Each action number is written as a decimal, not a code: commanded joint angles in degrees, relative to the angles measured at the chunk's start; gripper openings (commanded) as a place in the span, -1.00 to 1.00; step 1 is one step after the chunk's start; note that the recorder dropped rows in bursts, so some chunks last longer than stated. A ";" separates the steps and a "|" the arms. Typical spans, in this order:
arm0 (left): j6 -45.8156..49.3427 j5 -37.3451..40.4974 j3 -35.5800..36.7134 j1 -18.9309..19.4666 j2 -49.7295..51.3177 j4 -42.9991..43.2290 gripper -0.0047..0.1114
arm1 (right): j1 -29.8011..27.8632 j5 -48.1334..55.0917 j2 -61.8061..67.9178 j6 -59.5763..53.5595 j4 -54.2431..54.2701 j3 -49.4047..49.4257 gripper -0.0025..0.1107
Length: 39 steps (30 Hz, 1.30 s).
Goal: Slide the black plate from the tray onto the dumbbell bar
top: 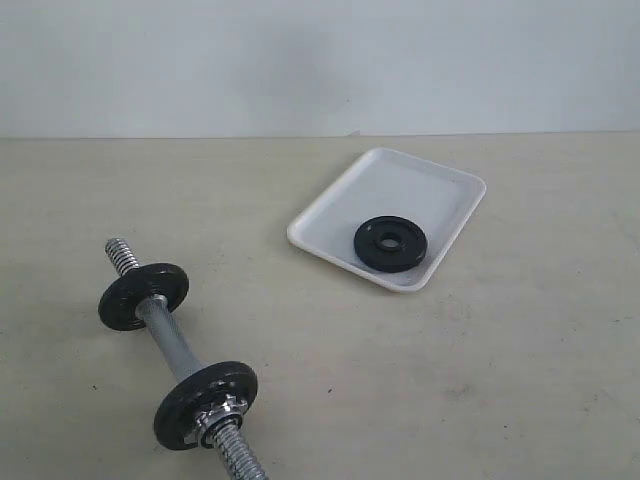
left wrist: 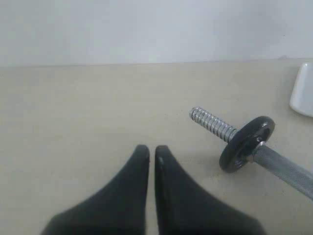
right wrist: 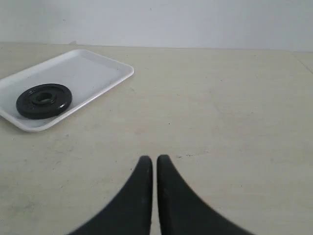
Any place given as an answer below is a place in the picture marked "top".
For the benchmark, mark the black weight plate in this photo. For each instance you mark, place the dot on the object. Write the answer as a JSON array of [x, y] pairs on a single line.
[[118, 303], [175, 417], [390, 244]]

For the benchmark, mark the chrome star collar nut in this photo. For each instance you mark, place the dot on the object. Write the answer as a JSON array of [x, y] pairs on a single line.
[[230, 411]]

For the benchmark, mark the chrome threaded dumbbell bar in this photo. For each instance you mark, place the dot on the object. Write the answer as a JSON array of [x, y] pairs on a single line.
[[236, 455]]

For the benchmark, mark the white rectangular plastic tray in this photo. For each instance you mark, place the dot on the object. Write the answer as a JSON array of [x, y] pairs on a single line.
[[384, 182]]

